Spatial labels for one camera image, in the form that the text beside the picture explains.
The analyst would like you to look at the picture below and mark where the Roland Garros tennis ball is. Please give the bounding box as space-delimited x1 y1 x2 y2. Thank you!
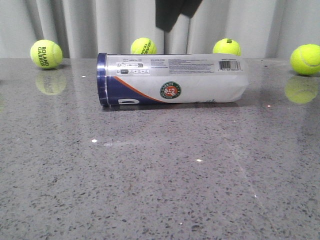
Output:
30 39 63 69

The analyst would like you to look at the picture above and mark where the grey pleated curtain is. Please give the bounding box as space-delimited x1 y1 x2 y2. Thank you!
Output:
0 0 320 59

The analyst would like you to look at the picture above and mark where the Wilson tennis ball behind can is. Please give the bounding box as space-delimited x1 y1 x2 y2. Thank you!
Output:
212 38 242 56

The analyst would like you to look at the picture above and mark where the Head Team tennis ball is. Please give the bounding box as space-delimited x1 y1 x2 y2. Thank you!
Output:
130 37 157 55

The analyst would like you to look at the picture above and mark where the far right tennis ball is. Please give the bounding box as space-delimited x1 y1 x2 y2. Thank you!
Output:
290 44 320 75

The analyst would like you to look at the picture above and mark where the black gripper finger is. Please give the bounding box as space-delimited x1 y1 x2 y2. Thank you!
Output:
155 0 184 32
180 0 202 18

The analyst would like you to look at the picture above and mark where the white tennis ball can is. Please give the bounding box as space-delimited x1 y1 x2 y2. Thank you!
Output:
96 53 249 106

